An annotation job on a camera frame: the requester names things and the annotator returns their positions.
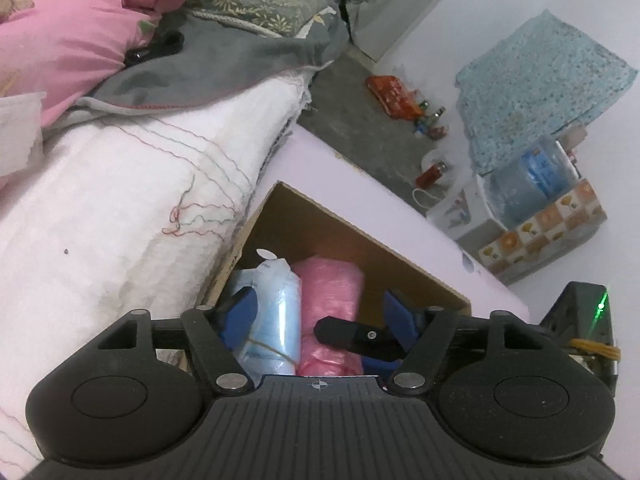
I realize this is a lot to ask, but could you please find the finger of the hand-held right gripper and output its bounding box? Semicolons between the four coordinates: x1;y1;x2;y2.
314;316;402;376

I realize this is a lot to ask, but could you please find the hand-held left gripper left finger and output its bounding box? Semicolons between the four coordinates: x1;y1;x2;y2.
95;287;258;396

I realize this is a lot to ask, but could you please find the orange patterned box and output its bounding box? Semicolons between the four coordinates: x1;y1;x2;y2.
477;178;608;286

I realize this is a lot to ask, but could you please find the light blue floral cloth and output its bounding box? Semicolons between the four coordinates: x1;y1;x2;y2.
455;9;638;176

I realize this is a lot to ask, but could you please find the clear water jug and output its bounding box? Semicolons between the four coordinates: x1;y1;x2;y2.
487;135;583;228

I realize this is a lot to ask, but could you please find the pink plastic bag roll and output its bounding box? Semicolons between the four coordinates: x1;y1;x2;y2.
291;256;368;376

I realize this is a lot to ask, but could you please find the cluster of small bottles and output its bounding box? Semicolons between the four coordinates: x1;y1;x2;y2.
414;101;449;140

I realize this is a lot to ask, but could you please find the black clip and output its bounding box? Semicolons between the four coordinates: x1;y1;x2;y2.
124;31;186;63

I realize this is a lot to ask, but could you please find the light blue plastic bag roll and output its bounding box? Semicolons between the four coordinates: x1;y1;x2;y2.
227;257;303;376

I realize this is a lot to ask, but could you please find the brown cardboard box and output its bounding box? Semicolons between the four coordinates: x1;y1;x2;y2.
195;181;472;377

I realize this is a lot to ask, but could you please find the red snack packet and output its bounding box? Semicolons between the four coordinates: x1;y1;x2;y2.
366;75;421;120

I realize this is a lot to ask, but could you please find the grey cloth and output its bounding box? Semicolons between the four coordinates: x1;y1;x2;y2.
75;10;351;113

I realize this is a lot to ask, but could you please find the pink quilt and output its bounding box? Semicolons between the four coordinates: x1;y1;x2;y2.
0;0;201;128

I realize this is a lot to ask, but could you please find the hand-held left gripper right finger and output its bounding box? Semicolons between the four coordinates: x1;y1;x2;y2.
382;290;546;396

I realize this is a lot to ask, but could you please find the white stitched blanket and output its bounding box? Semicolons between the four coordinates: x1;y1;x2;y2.
0;67;313;471

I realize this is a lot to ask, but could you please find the grey floral pillow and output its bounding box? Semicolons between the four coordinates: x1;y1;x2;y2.
185;0;341;38

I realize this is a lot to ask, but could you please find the white tissue paper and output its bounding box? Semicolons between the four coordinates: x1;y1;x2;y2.
0;91;47;186

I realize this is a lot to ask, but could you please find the red small bottle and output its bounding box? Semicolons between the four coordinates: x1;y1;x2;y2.
415;160;448;188

